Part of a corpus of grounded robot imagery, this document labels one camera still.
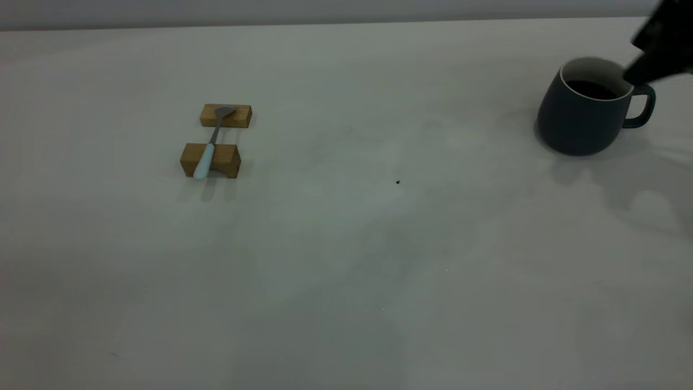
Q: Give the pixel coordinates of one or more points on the arched wooden block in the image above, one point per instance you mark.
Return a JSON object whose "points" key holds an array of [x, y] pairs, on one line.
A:
{"points": [[227, 157]]}

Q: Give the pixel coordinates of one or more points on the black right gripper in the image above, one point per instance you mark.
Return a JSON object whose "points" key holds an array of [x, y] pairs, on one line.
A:
{"points": [[674, 30]]}

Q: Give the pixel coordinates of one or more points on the flat rectangular wooden block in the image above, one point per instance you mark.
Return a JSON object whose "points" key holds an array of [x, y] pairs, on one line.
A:
{"points": [[241, 116]]}

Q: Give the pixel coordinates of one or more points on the dark grey ceramic mug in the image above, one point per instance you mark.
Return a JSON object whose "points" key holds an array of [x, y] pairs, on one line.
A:
{"points": [[576, 124]]}

